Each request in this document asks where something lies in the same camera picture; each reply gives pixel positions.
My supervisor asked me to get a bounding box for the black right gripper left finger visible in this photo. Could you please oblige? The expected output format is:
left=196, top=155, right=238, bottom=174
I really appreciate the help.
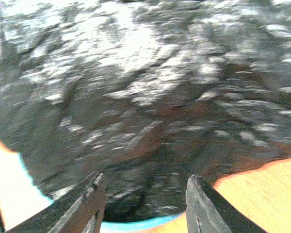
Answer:
left=8, top=172, right=106, bottom=233

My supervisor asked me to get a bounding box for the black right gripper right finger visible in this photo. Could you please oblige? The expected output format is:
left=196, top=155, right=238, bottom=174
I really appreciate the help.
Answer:
left=186, top=174, right=265, bottom=233

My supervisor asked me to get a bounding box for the teal plastic trash bin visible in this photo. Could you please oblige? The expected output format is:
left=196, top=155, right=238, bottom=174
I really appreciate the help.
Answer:
left=16, top=152, right=187, bottom=233

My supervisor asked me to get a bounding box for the black plastic trash bag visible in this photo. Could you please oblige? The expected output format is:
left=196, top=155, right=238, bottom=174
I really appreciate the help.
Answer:
left=0, top=0, right=291, bottom=222

